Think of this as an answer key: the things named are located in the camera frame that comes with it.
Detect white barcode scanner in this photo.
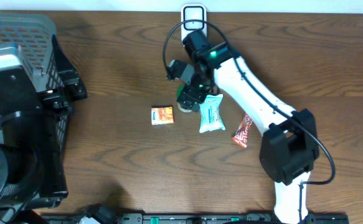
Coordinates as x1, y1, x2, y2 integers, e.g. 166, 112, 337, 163
181, 4, 207, 40

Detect teal white wipes packet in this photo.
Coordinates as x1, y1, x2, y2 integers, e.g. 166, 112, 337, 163
199, 94, 225, 133

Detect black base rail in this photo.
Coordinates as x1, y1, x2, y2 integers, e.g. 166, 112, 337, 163
40, 212, 351, 224

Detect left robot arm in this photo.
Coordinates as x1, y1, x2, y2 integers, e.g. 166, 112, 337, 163
0, 36, 117, 223

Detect green lid jar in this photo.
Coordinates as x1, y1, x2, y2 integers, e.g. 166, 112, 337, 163
176, 85, 191, 113

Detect red patterned packet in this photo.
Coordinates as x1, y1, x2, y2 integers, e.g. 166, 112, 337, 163
232, 113, 253, 148

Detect grey plastic mesh basket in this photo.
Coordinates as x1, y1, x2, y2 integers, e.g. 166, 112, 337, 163
0, 11, 73, 150

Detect orange small box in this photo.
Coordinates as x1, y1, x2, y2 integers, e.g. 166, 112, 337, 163
151, 106, 174, 126

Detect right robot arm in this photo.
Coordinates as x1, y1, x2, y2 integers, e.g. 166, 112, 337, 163
167, 29, 319, 223

